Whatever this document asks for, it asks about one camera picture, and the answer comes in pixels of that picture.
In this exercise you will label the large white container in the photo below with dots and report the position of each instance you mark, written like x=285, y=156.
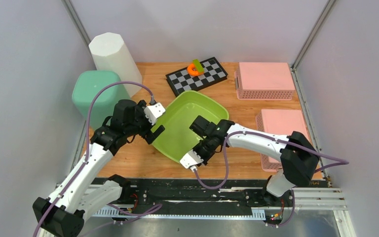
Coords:
x=110, y=53

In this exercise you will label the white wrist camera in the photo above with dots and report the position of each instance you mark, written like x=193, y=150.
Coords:
x=191, y=160
x=154, y=112

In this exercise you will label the aluminium frame rails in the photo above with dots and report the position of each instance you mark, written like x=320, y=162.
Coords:
x=138, y=159

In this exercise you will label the black white checkerboard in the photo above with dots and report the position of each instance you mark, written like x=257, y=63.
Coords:
x=181, y=81

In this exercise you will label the pink perforated basket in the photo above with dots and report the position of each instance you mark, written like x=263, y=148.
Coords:
x=281, y=122
x=264, y=81

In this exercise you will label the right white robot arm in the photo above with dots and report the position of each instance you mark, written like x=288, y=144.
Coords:
x=298, y=158

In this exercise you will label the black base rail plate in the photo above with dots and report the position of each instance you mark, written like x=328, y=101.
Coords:
x=187, y=197

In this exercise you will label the green block toy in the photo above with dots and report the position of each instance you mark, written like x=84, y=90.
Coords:
x=197, y=66

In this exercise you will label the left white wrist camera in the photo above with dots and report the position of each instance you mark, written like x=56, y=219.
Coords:
x=154, y=112

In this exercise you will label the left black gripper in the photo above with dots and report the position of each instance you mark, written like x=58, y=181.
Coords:
x=150, y=136

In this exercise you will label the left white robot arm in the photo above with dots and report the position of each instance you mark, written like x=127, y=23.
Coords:
x=65, y=211

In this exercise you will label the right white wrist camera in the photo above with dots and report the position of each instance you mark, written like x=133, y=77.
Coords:
x=191, y=160

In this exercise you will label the orange ring toy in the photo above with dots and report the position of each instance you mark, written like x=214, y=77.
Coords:
x=193, y=71

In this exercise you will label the green plastic bin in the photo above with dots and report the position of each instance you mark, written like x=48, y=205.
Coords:
x=88, y=84

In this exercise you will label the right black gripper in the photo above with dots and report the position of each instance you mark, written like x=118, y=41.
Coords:
x=206, y=159

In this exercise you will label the green plastic tray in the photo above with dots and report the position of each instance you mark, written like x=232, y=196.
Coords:
x=177, y=138

